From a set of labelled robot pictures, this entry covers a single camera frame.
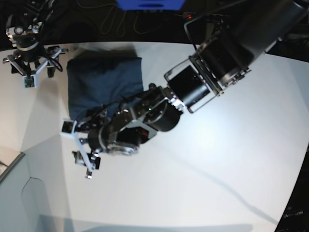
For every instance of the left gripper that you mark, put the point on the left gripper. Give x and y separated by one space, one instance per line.
91 128

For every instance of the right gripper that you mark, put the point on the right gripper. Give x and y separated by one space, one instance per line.
21 61

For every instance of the dark navy t-shirt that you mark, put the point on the dark navy t-shirt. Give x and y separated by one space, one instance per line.
102 77

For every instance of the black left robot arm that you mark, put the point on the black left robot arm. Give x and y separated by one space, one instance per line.
216 64

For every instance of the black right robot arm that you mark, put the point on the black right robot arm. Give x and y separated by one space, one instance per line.
24 30

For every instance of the blue plastic bin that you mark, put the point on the blue plastic bin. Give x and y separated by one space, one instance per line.
137 5

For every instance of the black power strip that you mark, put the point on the black power strip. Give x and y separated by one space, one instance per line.
210 18

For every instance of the black device with label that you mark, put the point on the black device with label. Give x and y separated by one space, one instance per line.
294 221

